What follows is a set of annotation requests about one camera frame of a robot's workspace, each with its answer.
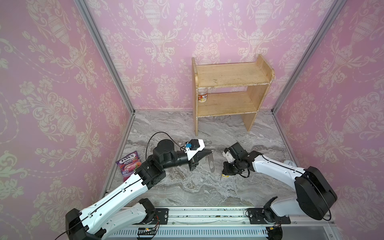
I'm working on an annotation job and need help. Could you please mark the silver metal keyring bottle opener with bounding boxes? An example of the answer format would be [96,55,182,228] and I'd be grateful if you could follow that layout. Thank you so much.
[207,154,215,173]

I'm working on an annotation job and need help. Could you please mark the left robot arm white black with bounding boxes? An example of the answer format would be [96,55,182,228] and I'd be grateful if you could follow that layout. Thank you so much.
[65,139,213,240]

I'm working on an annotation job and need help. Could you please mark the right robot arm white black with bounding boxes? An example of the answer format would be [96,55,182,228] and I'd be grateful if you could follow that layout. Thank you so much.
[222,143,338,223]

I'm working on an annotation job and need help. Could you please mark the white yellow round tin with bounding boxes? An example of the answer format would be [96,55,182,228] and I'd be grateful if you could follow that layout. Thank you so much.
[284,160,297,167]

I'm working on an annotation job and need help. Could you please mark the small jar red label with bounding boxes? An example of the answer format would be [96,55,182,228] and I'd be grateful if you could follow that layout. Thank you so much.
[198,89,208,103]

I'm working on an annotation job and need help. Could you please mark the purple Fox's candy bag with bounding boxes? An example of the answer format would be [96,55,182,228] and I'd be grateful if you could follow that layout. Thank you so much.
[116,151,142,182]

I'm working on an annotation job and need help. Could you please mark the wooden two-tier shelf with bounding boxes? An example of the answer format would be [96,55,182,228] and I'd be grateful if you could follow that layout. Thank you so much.
[192,55,276,133]

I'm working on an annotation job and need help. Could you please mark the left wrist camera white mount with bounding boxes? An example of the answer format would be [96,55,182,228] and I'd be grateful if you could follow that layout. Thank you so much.
[184,139,205,161]

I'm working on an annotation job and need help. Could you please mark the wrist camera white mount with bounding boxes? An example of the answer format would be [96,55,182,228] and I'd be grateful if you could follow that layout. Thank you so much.
[184,139,205,161]
[223,149,235,163]

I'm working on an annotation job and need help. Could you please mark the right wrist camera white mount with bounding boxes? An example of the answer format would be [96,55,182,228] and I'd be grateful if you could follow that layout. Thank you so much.
[223,149,235,163]

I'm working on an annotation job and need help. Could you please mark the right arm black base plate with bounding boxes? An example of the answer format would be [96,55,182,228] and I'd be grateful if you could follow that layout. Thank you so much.
[245,208,291,226]

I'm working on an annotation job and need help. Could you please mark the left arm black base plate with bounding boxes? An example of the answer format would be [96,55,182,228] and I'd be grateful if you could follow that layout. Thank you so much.
[150,208,169,225]

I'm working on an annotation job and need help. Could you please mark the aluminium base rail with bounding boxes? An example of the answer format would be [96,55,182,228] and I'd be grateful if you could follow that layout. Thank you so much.
[106,207,342,240]

